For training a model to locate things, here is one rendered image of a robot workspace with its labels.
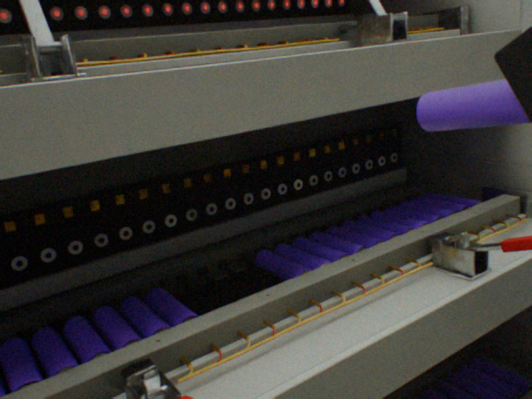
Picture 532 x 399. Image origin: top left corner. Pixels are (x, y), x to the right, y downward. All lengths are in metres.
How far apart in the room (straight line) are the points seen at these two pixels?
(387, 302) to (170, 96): 0.21
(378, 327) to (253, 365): 0.09
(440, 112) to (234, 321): 0.19
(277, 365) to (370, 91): 0.21
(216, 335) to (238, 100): 0.15
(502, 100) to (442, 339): 0.23
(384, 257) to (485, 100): 0.22
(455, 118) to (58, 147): 0.20
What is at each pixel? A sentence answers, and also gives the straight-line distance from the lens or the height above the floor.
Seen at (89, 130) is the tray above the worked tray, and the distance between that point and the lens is 0.30.
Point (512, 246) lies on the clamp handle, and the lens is 0.41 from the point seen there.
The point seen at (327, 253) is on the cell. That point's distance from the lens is 0.44.
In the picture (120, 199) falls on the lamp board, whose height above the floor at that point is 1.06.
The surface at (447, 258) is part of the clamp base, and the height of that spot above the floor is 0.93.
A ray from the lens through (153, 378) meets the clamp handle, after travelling 0.29.
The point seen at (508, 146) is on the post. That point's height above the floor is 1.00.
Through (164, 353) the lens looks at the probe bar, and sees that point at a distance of 0.33.
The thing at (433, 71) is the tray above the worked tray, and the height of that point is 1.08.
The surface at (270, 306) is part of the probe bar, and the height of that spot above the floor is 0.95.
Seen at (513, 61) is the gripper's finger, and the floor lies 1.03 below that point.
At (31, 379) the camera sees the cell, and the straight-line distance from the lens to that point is 0.34.
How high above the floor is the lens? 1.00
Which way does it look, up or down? 3 degrees up
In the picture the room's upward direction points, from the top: 18 degrees counter-clockwise
